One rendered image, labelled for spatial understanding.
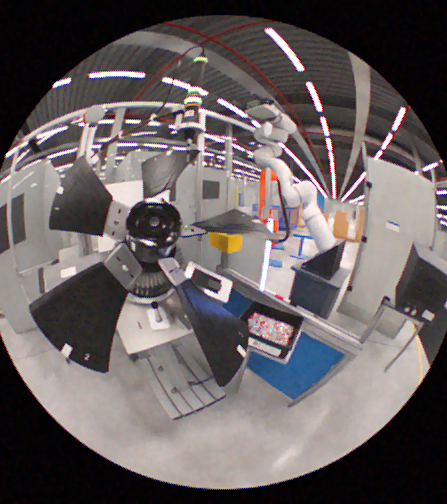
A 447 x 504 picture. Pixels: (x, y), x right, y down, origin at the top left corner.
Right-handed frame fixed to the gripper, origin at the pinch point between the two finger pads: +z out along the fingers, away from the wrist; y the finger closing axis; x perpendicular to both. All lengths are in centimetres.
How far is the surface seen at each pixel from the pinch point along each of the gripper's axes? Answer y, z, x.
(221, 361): -23, 25, -67
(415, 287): -61, -12, -51
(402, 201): -89, -160, -6
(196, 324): -17, 26, -60
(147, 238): -7, 30, -46
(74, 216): 8, 49, -40
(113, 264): -5, 38, -50
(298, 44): 3, -213, 435
